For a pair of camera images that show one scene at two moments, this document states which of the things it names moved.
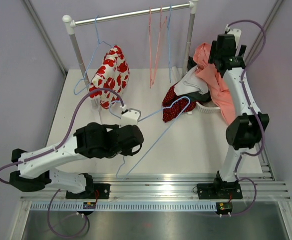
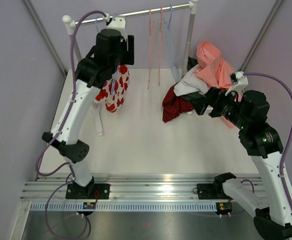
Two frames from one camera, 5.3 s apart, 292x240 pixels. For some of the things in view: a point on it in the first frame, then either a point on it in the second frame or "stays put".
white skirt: x=189 y=83 stays put
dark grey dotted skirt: x=198 y=96 stays put
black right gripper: x=213 y=52 -> x=215 y=97
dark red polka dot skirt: x=173 y=105 stays put
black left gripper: x=126 y=153 -> x=128 y=58
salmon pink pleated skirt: x=216 y=85 stays put
